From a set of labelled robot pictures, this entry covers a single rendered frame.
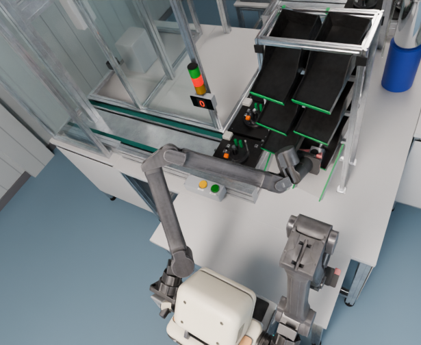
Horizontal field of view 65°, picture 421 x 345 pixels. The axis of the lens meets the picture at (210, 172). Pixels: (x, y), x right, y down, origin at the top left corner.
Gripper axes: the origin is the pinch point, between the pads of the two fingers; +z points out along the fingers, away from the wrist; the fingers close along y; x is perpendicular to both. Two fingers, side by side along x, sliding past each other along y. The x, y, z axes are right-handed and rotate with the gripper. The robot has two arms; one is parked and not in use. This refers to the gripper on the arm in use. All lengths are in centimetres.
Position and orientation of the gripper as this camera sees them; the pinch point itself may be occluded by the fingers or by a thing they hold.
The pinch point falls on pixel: (315, 152)
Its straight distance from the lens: 132.5
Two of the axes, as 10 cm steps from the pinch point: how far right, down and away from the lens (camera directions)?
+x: 0.3, 8.3, 5.5
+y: -8.0, -3.1, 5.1
